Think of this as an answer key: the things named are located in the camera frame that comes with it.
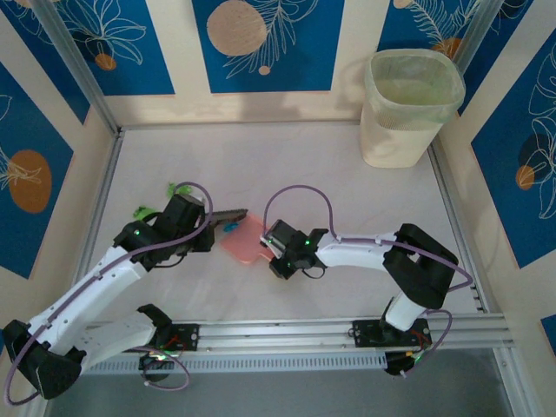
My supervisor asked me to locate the white slotted cable duct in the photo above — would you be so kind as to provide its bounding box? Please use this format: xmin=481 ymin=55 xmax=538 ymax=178
xmin=119 ymin=350 xmax=387 ymax=375

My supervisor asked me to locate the pink plastic dustpan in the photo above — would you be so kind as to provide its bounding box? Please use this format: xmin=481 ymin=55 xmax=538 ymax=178
xmin=219 ymin=212 xmax=273 ymax=266

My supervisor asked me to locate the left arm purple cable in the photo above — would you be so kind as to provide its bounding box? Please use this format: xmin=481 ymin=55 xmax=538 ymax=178
xmin=3 ymin=181 xmax=215 ymax=407

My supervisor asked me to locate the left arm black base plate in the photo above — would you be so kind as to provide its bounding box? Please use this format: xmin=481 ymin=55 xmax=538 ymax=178
xmin=167 ymin=323 xmax=201 ymax=351

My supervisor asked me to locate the dark brown hand brush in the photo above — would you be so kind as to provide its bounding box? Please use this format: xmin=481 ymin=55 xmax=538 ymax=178
xmin=207 ymin=207 xmax=250 ymax=227

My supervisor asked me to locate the translucent trash bin with liner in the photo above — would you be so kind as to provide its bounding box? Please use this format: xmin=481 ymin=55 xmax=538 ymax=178
xmin=360 ymin=48 xmax=467 ymax=169

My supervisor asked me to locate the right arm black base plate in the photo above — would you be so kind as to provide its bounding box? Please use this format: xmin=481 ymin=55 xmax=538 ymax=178
xmin=352 ymin=319 xmax=432 ymax=349

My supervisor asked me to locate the aluminium frame bar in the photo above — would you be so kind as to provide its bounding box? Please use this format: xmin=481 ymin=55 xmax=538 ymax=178
xmin=428 ymin=142 xmax=491 ymax=314
xmin=60 ymin=128 xmax=127 ymax=323
xmin=493 ymin=347 xmax=529 ymax=417
xmin=30 ymin=0 xmax=125 ymax=136
xmin=453 ymin=0 xmax=510 ymax=116

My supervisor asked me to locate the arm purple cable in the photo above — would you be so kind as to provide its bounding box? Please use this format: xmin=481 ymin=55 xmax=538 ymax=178
xmin=262 ymin=185 xmax=474 ymax=379
xmin=3 ymin=181 xmax=215 ymax=407

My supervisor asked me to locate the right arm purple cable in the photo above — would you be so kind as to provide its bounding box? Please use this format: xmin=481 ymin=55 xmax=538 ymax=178
xmin=262 ymin=185 xmax=474 ymax=379

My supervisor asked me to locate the long aluminium mounting rail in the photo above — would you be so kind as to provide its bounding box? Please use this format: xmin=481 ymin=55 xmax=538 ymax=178
xmin=43 ymin=313 xmax=510 ymax=349

